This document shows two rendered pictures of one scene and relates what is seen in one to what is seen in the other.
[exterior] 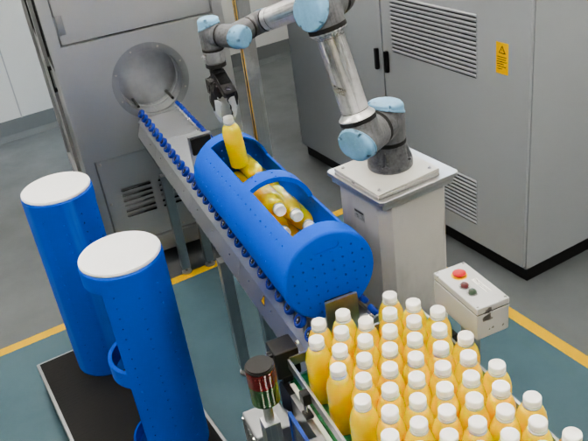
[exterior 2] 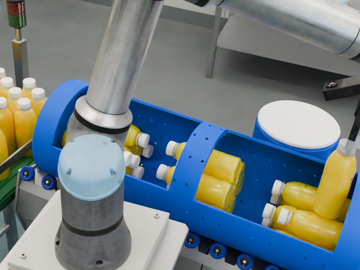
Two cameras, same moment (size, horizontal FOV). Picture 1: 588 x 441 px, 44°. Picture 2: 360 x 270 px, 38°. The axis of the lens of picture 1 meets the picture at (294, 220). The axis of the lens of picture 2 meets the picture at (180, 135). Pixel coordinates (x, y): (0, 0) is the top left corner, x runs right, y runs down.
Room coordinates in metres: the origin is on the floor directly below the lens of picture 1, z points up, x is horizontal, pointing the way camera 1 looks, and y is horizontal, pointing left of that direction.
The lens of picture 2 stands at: (2.77, -0.79, 1.98)
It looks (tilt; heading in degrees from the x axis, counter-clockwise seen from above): 35 degrees down; 130
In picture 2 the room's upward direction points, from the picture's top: 7 degrees clockwise
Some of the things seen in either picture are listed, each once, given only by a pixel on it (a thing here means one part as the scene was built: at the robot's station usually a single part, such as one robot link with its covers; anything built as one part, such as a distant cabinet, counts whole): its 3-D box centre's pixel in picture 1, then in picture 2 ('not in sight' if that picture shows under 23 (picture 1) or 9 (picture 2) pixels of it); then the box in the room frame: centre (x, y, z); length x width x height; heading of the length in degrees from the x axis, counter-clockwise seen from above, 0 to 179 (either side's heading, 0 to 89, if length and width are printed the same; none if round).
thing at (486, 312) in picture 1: (470, 299); not in sight; (1.58, -0.44, 1.05); 0.20 x 0.10 x 0.10; 20
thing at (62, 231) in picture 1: (84, 278); not in sight; (2.71, 0.93, 0.59); 0.28 x 0.28 x 0.88
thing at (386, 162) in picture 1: (388, 150); (93, 228); (2.20, -0.34, 1.23); 0.15 x 0.15 x 0.10
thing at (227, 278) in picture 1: (234, 318); not in sight; (2.64, 0.32, 0.31); 0.06 x 0.06 x 0.63; 20
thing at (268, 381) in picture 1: (261, 374); (15, 6); (1.20, 0.12, 1.23); 0.06 x 0.06 x 0.04
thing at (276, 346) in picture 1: (285, 358); not in sight; (1.57, 0.08, 0.95); 0.10 x 0.07 x 0.10; 110
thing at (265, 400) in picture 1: (263, 390); (16, 17); (1.20, 0.12, 1.18); 0.06 x 0.06 x 0.05
